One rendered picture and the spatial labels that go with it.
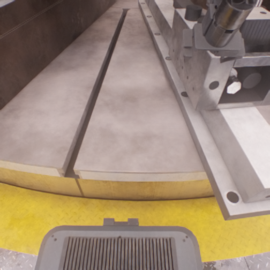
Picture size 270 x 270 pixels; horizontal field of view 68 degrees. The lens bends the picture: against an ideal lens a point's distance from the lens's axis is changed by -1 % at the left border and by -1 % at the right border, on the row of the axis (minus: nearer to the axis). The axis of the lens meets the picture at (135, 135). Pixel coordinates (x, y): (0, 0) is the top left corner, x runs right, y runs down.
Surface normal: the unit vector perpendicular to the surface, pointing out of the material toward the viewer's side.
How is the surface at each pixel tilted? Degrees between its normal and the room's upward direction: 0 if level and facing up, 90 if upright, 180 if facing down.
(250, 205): 0
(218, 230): 0
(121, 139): 0
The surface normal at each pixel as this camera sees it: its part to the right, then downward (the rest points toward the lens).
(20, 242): 0.01, -0.65
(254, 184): -0.94, -0.13
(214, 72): 0.12, 0.75
